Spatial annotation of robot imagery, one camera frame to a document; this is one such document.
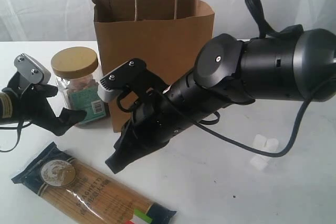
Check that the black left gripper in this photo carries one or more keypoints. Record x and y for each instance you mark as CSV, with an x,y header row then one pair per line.
x,y
30,104

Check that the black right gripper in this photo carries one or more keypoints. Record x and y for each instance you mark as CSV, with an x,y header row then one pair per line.
x,y
160,113

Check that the clear jar gold lid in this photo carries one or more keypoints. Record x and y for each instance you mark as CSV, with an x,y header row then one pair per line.
x,y
77,72

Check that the spaghetti packet dark blue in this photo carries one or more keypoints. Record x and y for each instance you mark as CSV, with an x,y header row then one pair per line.
x,y
84,194

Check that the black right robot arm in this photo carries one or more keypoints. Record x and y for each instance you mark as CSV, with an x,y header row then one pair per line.
x,y
227,71

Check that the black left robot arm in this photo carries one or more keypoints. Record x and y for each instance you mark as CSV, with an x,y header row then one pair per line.
x,y
6,107

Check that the brown paper bag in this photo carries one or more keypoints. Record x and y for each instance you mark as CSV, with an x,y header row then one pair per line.
x,y
166,34

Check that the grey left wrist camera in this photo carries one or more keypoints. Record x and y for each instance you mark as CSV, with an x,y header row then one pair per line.
x,y
31,71

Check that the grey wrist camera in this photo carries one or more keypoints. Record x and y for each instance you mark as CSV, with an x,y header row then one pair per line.
x,y
113,83
31,71

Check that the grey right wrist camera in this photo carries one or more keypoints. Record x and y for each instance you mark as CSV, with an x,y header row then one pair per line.
x,y
113,83

